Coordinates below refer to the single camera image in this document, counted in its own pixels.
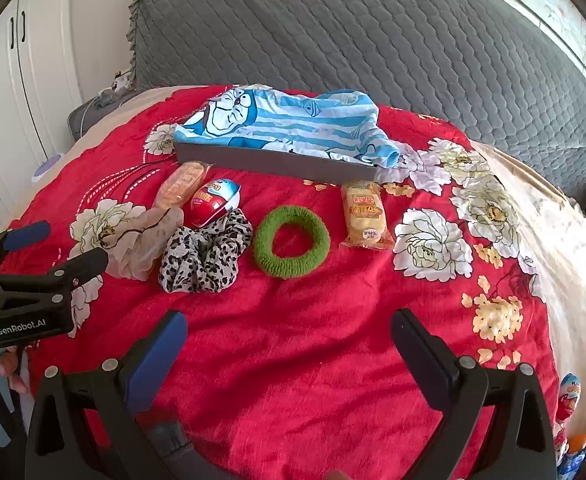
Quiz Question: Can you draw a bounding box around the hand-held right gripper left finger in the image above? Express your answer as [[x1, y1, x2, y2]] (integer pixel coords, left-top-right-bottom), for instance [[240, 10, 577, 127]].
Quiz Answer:
[[25, 310, 208, 480]]

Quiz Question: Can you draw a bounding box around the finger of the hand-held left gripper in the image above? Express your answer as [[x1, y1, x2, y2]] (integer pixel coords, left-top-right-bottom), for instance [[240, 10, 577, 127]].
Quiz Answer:
[[0, 249, 110, 306], [0, 221, 52, 273]]

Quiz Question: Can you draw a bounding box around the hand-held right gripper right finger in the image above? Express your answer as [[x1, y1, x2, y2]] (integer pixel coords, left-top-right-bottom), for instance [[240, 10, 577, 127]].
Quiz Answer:
[[392, 308, 558, 480]]

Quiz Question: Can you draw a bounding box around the beige sheer scrunchie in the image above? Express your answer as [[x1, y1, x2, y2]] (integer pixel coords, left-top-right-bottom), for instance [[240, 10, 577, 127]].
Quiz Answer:
[[100, 206, 184, 281]]

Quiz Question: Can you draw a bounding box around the leopard print scarf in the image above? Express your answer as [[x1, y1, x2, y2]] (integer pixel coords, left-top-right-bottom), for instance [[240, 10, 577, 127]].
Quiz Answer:
[[159, 208, 254, 294]]

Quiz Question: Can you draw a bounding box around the orange snack cake packet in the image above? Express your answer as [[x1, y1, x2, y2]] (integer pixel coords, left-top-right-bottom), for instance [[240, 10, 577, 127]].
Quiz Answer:
[[153, 161, 208, 211]]

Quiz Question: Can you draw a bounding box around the green knitted scrunchie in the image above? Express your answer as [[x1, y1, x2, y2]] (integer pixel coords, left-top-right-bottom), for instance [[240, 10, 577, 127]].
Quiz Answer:
[[253, 205, 331, 281]]

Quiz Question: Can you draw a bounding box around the yellow snack cake packet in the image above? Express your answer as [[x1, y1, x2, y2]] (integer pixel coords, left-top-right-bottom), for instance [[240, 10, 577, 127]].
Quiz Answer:
[[339, 180, 396, 251]]

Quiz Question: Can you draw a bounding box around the grey tray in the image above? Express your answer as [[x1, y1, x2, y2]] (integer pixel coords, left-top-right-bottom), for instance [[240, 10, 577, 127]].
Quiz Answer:
[[174, 140, 381, 184]]

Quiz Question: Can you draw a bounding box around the person's left hand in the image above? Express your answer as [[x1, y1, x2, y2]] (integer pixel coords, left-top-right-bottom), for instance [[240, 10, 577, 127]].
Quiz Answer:
[[0, 347, 30, 397]]

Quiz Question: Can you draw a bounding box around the purple and white container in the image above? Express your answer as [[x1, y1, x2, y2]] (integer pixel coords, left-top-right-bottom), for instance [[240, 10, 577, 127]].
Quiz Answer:
[[31, 154, 66, 185]]

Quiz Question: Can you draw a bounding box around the red floral blanket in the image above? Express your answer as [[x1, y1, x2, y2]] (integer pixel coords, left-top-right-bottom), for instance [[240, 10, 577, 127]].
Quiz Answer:
[[0, 85, 561, 480]]

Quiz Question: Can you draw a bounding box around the grey nightstand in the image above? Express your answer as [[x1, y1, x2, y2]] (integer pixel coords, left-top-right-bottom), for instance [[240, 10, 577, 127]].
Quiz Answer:
[[68, 91, 138, 143]]

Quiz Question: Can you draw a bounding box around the blue egg-shaped toy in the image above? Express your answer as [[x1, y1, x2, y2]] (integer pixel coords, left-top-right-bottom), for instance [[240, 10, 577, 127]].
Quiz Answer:
[[555, 374, 581, 423]]

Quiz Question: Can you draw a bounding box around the white wardrobe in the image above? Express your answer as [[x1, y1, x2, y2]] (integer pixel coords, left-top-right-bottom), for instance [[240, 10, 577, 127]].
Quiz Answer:
[[0, 0, 84, 226]]

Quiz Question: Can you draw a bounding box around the blue striped cartoon cloth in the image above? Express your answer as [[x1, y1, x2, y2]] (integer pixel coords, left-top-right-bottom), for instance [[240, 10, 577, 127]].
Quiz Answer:
[[173, 87, 401, 168]]

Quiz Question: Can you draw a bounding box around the grey quilted headboard cover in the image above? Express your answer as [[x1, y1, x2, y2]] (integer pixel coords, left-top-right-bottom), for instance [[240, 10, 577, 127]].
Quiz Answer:
[[128, 0, 586, 196]]

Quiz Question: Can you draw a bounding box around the wall picture panel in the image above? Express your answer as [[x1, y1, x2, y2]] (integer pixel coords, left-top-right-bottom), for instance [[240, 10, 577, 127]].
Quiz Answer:
[[517, 0, 586, 73]]

